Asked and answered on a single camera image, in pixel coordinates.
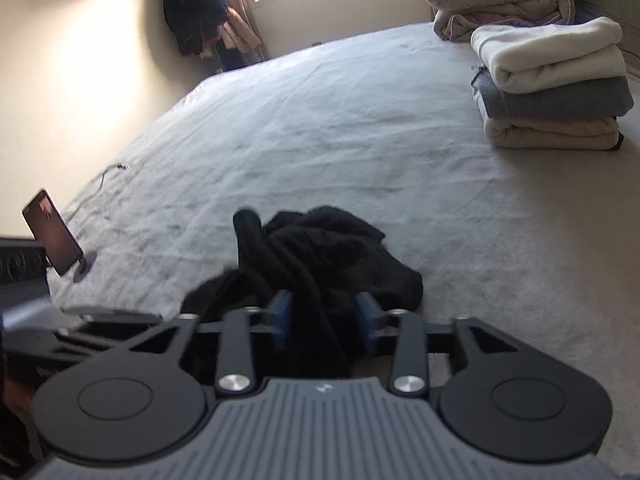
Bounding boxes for smartphone on stand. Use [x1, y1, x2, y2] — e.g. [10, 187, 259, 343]
[22, 188, 96, 283]

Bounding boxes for black garment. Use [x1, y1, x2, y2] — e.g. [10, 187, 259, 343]
[181, 206, 423, 378]

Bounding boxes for grey folded garment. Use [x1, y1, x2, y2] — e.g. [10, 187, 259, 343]
[471, 68, 634, 122]

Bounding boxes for grey bed sheet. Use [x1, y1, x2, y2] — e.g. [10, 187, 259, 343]
[49, 24, 639, 472]

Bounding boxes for beige folded garment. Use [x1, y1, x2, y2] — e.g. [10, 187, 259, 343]
[483, 117, 620, 151]

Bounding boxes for dark hanging clothes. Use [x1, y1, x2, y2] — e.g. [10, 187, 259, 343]
[159, 0, 264, 68]

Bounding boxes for black charging cable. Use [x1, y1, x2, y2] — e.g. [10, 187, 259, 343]
[64, 161, 130, 222]

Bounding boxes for white folded garment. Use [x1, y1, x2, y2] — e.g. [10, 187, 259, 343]
[471, 18, 626, 94]

